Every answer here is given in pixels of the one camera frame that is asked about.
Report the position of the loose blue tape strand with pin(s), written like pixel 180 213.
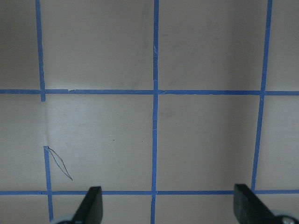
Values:
pixel 59 162

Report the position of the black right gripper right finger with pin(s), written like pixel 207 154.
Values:
pixel 249 209

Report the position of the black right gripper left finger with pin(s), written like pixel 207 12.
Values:
pixel 90 210

